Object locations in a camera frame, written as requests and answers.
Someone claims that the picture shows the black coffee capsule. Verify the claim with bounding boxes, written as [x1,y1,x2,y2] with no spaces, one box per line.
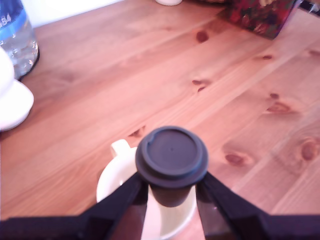
[135,125,209,208]

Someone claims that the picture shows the yellow green cartoon mug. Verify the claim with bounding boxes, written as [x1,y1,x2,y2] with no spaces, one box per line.
[95,139,199,240]

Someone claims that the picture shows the floral tissue box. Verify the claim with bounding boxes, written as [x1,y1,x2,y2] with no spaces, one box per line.
[216,0,300,41]

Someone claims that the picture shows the large clear water bottle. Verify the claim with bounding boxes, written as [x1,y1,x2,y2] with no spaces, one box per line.
[0,0,40,81]

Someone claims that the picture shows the white metal bottle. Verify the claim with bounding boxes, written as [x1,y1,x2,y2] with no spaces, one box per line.
[154,0,183,7]

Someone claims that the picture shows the small white round camera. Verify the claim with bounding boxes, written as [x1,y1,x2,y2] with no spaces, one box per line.
[0,46,35,133]

